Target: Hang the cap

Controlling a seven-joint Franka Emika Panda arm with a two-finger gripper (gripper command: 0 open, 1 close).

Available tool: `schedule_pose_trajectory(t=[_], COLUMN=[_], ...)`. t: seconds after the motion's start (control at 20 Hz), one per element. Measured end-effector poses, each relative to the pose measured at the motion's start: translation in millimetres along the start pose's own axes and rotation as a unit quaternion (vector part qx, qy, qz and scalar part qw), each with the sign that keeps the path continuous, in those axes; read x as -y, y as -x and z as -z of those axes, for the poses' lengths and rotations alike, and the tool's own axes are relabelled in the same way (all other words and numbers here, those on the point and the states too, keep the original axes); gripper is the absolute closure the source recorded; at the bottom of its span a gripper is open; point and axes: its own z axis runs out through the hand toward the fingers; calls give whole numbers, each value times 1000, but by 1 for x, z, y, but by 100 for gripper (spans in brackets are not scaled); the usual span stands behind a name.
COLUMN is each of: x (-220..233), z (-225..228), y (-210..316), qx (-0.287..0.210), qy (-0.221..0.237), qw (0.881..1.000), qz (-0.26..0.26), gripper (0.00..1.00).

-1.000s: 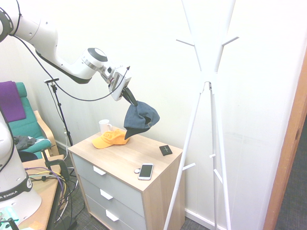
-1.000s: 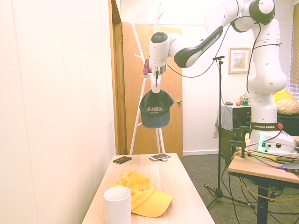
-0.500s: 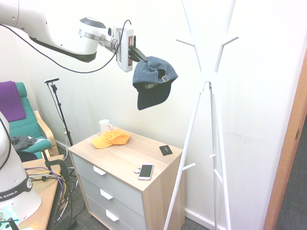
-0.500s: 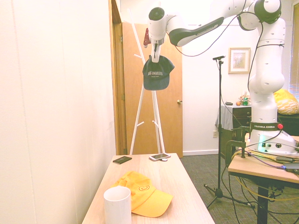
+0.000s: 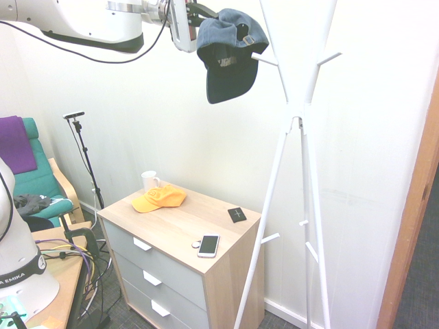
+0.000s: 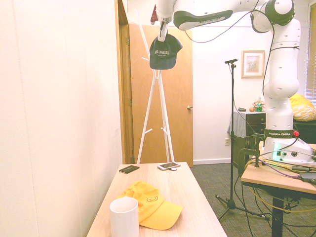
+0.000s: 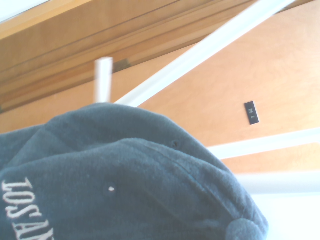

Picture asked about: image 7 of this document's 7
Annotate dark blue baseball cap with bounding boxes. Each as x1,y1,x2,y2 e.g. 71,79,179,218
0,102,270,240

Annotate wooden door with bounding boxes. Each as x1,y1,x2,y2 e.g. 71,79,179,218
0,0,320,176

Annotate wooden door frame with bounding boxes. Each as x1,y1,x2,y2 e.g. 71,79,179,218
0,0,258,113

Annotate black door number plate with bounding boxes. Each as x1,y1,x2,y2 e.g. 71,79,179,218
244,100,261,126

